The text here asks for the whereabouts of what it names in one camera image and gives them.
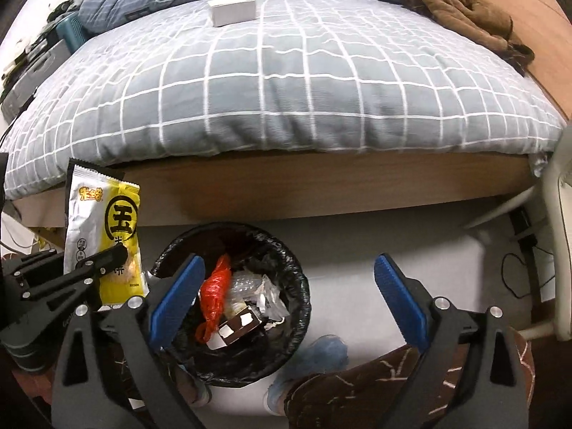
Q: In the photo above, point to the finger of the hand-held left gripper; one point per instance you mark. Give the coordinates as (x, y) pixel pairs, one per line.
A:
(102, 261)
(40, 262)

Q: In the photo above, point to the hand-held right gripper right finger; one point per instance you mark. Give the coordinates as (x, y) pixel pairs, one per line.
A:
(404, 301)

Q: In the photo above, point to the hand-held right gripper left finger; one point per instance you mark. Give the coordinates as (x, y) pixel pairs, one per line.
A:
(174, 304)

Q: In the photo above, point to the red plastic bag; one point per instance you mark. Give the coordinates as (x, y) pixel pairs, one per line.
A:
(214, 295)

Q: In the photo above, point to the yellow white snack packet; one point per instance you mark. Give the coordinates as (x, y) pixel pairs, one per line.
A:
(105, 214)

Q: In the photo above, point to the dark brown cardboard box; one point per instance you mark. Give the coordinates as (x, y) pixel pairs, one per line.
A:
(239, 326)

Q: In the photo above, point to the clear bubble wrap bag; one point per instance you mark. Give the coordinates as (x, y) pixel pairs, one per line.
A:
(245, 283)

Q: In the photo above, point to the clear plastic wrapper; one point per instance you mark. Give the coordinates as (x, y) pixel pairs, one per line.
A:
(272, 301)

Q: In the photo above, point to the black lined trash bin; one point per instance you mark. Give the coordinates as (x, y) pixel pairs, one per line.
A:
(295, 304)

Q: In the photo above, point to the blue slipper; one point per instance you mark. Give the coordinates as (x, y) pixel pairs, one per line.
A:
(328, 353)
(276, 395)

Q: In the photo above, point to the person's right leg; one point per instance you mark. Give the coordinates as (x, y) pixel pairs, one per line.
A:
(357, 388)

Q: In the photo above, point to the white chair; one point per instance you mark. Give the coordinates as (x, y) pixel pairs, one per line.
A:
(558, 232)

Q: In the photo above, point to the grey hard case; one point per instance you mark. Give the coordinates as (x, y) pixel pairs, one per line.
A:
(31, 76)

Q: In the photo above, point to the teal suitcase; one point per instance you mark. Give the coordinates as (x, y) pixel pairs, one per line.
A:
(72, 31)

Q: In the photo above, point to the grey checked bed sheet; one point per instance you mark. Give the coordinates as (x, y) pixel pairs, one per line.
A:
(290, 89)

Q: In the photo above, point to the small white box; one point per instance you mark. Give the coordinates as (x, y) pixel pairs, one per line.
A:
(232, 9)

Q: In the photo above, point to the brown jacket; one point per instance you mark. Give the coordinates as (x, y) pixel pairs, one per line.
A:
(456, 4)

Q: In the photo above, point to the brown padded headboard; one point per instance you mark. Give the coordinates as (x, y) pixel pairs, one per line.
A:
(536, 18)

